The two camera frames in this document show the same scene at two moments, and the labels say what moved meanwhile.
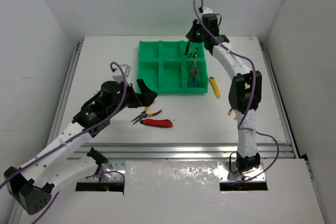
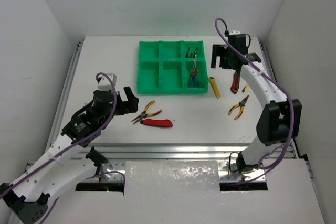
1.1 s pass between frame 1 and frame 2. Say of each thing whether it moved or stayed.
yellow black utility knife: stayed
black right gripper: moved
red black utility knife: stayed
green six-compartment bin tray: stayed
